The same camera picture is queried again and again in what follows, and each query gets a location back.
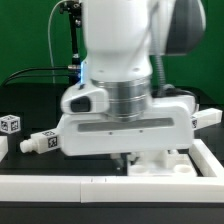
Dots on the white front fence rail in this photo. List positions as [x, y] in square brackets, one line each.
[110, 189]

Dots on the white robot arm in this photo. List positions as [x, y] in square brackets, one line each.
[113, 109]

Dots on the white chair seat block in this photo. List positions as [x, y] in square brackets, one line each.
[163, 163]

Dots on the white right fence rail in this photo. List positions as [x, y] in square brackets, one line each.
[207, 163]

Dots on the white fence rail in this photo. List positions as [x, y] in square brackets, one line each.
[207, 163]
[110, 189]

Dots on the white tag cube far left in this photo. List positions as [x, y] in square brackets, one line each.
[10, 124]

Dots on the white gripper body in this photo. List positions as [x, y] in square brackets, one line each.
[86, 129]

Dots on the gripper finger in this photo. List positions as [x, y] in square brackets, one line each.
[118, 159]

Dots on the white block left edge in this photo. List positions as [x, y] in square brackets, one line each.
[3, 147]

